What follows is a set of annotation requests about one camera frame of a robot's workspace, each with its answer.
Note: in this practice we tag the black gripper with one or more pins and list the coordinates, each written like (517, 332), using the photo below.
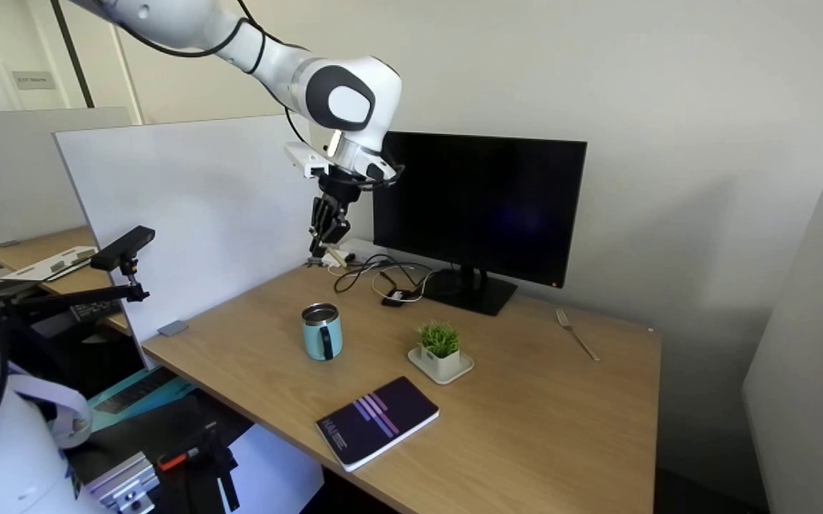
(341, 188)

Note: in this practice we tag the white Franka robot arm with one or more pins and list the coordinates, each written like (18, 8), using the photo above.
(372, 82)

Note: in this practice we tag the white power strip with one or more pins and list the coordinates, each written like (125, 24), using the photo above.
(347, 258)

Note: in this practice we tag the small black dongle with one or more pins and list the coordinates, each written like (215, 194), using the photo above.
(397, 299)

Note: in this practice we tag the teal steel mug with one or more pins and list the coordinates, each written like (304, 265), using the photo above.
(321, 335)

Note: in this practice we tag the white desk divider panel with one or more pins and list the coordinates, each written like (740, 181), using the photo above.
(201, 219)

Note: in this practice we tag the black computer monitor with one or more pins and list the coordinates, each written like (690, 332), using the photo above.
(477, 204)

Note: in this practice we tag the black monitor stand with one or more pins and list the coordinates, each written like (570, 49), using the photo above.
(471, 289)

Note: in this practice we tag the small plant in white pot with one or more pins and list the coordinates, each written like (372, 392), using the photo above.
(437, 346)

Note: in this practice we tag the grey divider clamp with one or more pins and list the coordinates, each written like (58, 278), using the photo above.
(171, 331)

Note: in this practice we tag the dark purple striped notebook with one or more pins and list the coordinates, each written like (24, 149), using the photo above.
(378, 418)

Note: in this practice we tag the teal box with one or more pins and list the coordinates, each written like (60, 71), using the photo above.
(135, 395)

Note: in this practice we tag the pale flat stick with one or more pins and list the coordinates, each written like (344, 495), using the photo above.
(575, 332)

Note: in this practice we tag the papers on neighbouring desk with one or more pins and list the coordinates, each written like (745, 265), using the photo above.
(48, 265)

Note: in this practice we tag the grey rear divider panel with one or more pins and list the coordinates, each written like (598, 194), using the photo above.
(30, 174)

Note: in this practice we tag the silver metal clamp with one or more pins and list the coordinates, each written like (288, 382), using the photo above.
(122, 485)

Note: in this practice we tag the grey side divider panel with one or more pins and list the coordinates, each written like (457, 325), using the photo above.
(811, 332)

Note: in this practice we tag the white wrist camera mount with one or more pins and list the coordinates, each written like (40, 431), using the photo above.
(308, 162)

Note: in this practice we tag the black camera on tripod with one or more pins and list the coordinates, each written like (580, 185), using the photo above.
(122, 248)

